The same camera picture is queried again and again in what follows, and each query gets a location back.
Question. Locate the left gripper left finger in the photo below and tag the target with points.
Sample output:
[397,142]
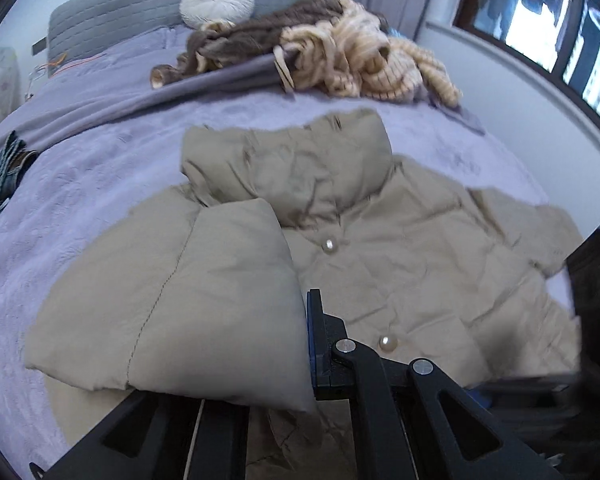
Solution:
[159,436]

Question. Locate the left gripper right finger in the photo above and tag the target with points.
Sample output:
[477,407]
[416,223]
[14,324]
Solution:
[411,421]

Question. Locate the beige puffer jacket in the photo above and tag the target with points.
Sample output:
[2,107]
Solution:
[199,290]

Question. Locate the lavender bedspread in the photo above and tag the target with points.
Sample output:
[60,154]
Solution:
[106,141]

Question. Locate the folded dark blue jeans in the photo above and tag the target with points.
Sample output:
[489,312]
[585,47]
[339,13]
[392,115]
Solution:
[15,160]

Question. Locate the cream striped garment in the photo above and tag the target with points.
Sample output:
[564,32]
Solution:
[352,57]

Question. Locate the dark framed window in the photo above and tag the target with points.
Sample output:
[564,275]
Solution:
[560,39]

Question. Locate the brown fuzzy garment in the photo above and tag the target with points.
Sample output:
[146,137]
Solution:
[219,45]

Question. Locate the grey quilted headboard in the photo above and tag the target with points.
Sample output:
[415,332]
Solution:
[83,28]

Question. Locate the white round pillow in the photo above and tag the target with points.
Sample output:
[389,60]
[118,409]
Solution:
[195,13]

